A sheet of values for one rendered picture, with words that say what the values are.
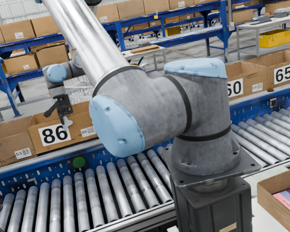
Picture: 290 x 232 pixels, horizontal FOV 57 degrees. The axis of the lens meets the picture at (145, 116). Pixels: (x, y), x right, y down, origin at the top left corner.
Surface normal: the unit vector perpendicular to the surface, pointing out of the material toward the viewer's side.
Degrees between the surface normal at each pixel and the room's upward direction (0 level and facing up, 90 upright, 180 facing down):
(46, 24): 90
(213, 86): 88
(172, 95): 51
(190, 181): 2
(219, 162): 68
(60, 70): 78
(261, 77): 90
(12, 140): 90
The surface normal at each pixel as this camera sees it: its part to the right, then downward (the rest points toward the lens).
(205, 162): -0.22, 0.04
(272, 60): 0.27, 0.31
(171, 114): 0.46, 0.10
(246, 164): -0.18, -0.92
